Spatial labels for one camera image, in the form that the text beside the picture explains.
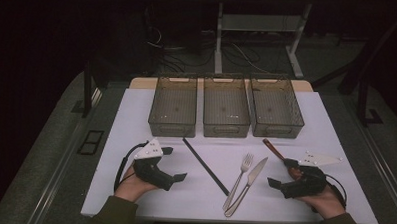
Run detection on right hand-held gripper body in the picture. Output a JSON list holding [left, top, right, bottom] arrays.
[[279, 148, 344, 202]]

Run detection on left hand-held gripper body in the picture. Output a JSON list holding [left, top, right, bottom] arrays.
[[131, 137, 179, 192]]

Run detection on brown wooden spoon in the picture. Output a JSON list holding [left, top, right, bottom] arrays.
[[260, 137, 305, 182]]

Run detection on steel table knife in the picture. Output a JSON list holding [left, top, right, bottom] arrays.
[[223, 155, 270, 219]]

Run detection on steel fork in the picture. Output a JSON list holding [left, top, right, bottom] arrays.
[[221, 152, 255, 213]]

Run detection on smoky clear plastic bin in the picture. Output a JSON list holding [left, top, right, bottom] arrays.
[[201, 75, 253, 140], [248, 76, 308, 140], [147, 74, 199, 139]]

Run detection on person's left hand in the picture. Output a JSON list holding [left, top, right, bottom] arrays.
[[113, 164, 161, 205]]

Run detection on person's right hand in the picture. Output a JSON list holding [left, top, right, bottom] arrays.
[[295, 183, 347, 221]]

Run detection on white table mat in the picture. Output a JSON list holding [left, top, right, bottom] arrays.
[[80, 83, 384, 224]]

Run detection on wooden table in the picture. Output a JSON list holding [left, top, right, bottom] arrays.
[[129, 74, 315, 96]]

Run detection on black metal stand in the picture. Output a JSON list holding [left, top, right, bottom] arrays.
[[355, 72, 386, 128]]

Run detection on white metal stand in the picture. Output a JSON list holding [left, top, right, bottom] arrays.
[[213, 0, 313, 80]]

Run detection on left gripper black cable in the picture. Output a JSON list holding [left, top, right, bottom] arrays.
[[113, 140, 149, 193]]

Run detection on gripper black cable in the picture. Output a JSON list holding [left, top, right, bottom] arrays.
[[113, 140, 149, 193], [323, 173, 349, 209]]

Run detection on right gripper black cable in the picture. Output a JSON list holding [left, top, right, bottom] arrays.
[[323, 173, 349, 209]]

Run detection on black floor frame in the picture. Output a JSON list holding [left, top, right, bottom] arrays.
[[76, 129, 106, 157]]

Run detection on black floor cables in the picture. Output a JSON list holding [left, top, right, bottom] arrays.
[[142, 26, 267, 78]]

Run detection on white floor cable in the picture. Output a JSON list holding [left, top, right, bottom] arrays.
[[231, 42, 275, 76]]

